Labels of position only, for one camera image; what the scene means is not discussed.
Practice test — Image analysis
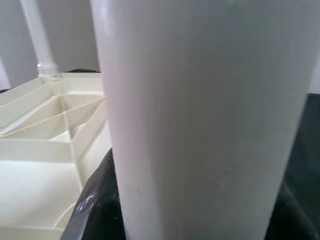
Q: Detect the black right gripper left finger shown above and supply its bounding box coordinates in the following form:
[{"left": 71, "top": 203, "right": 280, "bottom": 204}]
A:
[{"left": 63, "top": 147, "right": 128, "bottom": 240}]

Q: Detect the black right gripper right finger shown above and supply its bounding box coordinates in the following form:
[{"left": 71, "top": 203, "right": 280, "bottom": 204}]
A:
[{"left": 268, "top": 179, "right": 320, "bottom": 240}]

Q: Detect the white plastic table top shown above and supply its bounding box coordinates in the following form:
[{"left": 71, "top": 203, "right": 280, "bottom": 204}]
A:
[{"left": 0, "top": 71, "right": 113, "bottom": 240}]

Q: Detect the white plastic table leg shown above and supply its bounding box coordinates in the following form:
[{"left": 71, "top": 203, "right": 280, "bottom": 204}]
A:
[
  {"left": 89, "top": 0, "right": 316, "bottom": 240},
  {"left": 19, "top": 0, "right": 60, "bottom": 76}
]

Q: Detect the black cloth cover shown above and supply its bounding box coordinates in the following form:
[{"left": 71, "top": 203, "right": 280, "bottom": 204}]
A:
[{"left": 0, "top": 67, "right": 320, "bottom": 221}]

